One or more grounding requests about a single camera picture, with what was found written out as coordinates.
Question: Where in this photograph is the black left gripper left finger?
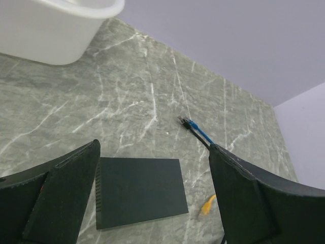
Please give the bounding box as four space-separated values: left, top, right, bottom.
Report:
1 140 101 243

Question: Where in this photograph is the yellow ethernet cable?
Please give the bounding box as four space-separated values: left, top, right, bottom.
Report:
198 194 217 221

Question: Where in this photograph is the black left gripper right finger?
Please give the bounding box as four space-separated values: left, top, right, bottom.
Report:
209 144 324 243

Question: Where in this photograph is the black network switch box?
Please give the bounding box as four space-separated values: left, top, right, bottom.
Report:
95 157 188 230

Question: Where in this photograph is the white plastic tub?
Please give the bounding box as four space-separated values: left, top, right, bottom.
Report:
1 0 125 65

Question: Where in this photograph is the black ethernet cable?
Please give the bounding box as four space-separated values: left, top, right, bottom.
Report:
177 115 211 149

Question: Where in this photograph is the blue ethernet cable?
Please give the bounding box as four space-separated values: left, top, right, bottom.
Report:
180 116 215 146

